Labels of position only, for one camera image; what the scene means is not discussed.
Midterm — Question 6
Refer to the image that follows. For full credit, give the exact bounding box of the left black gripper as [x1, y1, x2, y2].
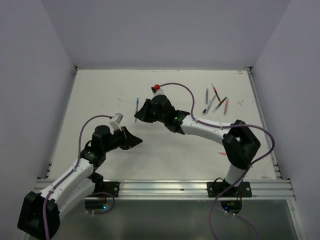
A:
[102, 125, 142, 153]

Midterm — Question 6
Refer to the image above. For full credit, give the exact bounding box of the white blue marker pen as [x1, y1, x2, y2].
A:
[202, 95, 216, 115]

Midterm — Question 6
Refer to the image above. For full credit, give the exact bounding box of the purple highlighter pen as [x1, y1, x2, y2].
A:
[205, 87, 209, 105]

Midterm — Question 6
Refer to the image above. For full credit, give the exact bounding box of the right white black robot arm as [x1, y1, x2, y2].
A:
[134, 95, 261, 197]

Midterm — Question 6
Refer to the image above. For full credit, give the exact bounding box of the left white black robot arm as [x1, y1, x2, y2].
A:
[17, 125, 143, 240]

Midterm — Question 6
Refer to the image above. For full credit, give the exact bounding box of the blue gel pen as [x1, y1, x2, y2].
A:
[134, 97, 140, 124]

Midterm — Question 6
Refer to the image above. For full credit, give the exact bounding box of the red capped pen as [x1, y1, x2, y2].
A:
[211, 83, 222, 103]

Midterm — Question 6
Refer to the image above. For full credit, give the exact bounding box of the green pen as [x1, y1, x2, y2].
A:
[212, 96, 228, 113]

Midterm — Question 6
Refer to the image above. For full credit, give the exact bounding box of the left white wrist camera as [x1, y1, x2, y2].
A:
[109, 113, 123, 131]

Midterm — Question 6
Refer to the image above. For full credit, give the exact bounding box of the right wrist camera red cap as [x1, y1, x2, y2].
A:
[151, 84, 165, 97]

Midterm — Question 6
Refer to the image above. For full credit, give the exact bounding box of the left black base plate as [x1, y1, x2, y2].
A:
[74, 181, 120, 199]

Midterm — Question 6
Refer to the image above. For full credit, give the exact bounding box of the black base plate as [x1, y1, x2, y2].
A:
[206, 181, 253, 198]
[74, 181, 120, 199]

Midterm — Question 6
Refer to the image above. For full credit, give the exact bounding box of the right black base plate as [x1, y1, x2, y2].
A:
[206, 181, 253, 198]

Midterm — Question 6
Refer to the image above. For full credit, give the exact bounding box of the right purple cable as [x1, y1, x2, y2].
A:
[159, 82, 276, 240]

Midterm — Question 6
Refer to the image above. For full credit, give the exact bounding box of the aluminium right side rail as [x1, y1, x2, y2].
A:
[246, 66, 283, 180]

